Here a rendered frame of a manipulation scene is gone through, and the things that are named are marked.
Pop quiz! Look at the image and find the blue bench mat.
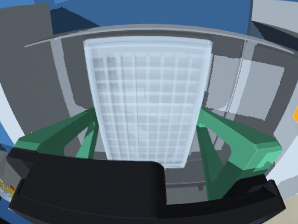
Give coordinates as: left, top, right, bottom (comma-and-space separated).
0, 0, 250, 35

